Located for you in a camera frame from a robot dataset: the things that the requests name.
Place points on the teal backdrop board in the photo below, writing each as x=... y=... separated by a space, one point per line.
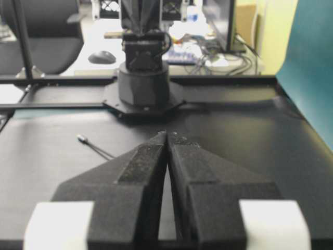
x=306 y=74

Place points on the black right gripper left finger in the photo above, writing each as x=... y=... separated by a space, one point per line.
x=112 y=206

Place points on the black office chair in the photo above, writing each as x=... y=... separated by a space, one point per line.
x=54 y=43

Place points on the black aluminium frame rail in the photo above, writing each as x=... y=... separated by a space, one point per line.
x=59 y=80

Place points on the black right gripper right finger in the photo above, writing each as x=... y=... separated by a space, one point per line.
x=222 y=205

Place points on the black computer monitor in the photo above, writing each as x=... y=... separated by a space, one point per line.
x=220 y=15

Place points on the plastic water bottle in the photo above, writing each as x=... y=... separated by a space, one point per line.
x=192 y=13

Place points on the black computer mouse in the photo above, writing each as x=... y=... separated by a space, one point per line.
x=102 y=57

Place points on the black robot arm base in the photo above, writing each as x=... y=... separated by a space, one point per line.
x=143 y=87

